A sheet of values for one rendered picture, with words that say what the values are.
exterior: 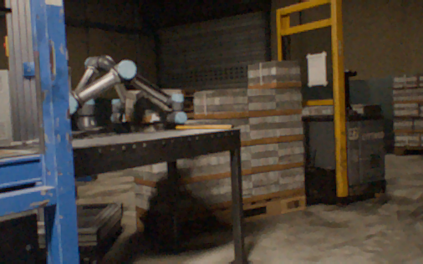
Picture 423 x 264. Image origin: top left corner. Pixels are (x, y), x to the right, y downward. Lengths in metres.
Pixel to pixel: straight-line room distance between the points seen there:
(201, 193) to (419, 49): 6.88
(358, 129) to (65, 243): 3.36
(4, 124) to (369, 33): 7.97
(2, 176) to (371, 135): 3.62
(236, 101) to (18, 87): 1.60
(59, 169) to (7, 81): 1.77
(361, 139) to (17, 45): 2.98
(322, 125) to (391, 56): 5.46
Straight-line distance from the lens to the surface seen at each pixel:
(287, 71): 4.22
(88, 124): 3.61
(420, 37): 9.92
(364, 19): 10.25
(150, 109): 3.46
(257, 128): 3.99
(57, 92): 1.70
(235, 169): 2.86
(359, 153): 4.65
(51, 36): 1.71
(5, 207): 1.61
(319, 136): 4.74
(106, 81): 3.05
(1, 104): 3.43
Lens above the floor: 0.94
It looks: 3 degrees down
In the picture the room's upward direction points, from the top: 3 degrees counter-clockwise
